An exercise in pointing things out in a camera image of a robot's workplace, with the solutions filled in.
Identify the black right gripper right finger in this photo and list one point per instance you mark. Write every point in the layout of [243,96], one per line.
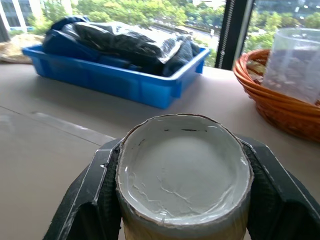
[280,200]

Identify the dark blue bag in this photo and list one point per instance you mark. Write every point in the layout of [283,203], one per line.
[67,42]

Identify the black window frame post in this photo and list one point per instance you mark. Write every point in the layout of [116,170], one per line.
[231,33]

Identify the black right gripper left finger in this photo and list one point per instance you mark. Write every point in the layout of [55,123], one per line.
[85,200]

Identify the blue plastic tray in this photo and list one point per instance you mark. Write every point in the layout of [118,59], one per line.
[120,78]

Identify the orange woven basket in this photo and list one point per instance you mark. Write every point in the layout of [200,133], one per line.
[280,105]

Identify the white paper cup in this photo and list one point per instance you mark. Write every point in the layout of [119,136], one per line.
[183,175]

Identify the black plastic bag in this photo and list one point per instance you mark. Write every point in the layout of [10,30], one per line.
[125,42]

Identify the clear plastic container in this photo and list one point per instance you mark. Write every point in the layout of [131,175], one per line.
[293,65]

